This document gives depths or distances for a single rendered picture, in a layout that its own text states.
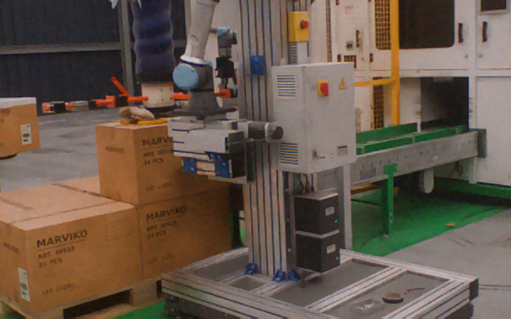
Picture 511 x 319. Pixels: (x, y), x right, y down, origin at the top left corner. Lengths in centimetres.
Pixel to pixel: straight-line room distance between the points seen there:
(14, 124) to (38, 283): 223
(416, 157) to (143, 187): 216
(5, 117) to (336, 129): 294
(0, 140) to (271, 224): 263
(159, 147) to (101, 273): 70
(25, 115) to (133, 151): 209
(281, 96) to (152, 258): 119
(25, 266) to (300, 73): 154
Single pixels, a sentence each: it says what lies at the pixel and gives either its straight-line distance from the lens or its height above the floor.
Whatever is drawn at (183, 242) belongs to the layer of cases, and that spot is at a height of 29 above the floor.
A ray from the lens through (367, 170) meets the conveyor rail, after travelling 447.
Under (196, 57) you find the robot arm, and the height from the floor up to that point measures 128.
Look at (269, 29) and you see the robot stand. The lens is 307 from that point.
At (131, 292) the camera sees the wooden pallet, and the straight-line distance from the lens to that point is 362.
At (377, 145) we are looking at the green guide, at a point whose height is 62.
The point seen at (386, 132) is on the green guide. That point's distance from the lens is 551.
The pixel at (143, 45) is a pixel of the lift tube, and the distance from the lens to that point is 365.
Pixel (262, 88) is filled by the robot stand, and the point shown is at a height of 113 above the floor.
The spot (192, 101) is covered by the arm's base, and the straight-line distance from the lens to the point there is 318.
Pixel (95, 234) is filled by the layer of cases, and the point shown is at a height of 45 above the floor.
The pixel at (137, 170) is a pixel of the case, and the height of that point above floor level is 73.
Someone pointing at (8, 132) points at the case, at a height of 79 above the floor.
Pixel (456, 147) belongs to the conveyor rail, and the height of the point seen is 51.
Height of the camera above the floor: 131
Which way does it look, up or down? 9 degrees down
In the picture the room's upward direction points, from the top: 3 degrees counter-clockwise
